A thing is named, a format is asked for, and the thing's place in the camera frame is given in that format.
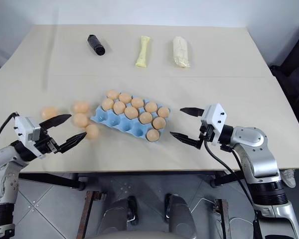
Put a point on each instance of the pale yellow twisted packet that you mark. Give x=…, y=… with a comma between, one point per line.
x=142, y=52

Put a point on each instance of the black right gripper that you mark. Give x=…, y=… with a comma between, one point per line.
x=207, y=133

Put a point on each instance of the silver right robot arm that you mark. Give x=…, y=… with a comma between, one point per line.
x=251, y=139

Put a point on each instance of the light blue egg tray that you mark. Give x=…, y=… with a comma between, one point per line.
x=122, y=124

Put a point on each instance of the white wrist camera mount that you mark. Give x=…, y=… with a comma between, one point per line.
x=25, y=127
x=214, y=117

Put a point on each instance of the black table frame bar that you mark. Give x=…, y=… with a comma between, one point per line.
x=52, y=180
x=226, y=178

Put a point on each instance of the black cylindrical bottle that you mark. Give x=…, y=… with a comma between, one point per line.
x=96, y=44

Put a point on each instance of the dark grey rounded shape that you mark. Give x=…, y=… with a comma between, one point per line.
x=179, y=214
x=115, y=216

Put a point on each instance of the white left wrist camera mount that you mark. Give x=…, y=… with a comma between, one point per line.
x=25, y=127

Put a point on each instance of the cream plastic-wrapped bag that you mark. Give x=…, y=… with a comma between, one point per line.
x=180, y=52

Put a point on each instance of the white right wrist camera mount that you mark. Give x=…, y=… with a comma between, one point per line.
x=214, y=117

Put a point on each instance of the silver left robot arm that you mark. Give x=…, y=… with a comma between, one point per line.
x=2, y=159

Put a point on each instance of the white shoe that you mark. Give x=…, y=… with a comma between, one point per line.
x=289, y=178

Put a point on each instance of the rusty metal bar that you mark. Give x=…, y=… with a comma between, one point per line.
x=91, y=214
x=223, y=219

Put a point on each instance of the brown egg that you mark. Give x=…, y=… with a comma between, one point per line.
x=81, y=107
x=92, y=131
x=113, y=94
x=163, y=112
x=49, y=112
x=125, y=98
x=159, y=122
x=80, y=120
x=145, y=118
x=119, y=108
x=137, y=103
x=152, y=135
x=107, y=104
x=151, y=107
x=131, y=112

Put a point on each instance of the black chair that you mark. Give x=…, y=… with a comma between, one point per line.
x=295, y=74

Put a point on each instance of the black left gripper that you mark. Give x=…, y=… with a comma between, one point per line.
x=46, y=144

